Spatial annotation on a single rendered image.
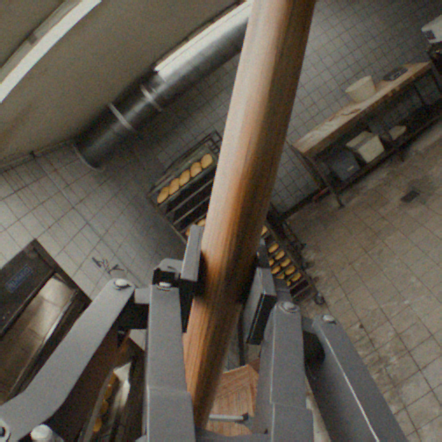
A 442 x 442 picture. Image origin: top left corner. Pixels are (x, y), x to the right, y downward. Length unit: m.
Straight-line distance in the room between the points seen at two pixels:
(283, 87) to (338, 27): 5.38
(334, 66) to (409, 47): 1.34
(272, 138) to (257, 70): 0.03
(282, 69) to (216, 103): 5.01
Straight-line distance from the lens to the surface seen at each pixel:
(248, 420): 1.65
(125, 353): 2.29
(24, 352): 1.68
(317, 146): 4.51
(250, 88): 0.17
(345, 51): 5.51
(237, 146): 0.17
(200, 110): 5.18
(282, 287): 0.19
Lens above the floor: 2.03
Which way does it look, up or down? 15 degrees down
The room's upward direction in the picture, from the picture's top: 39 degrees counter-clockwise
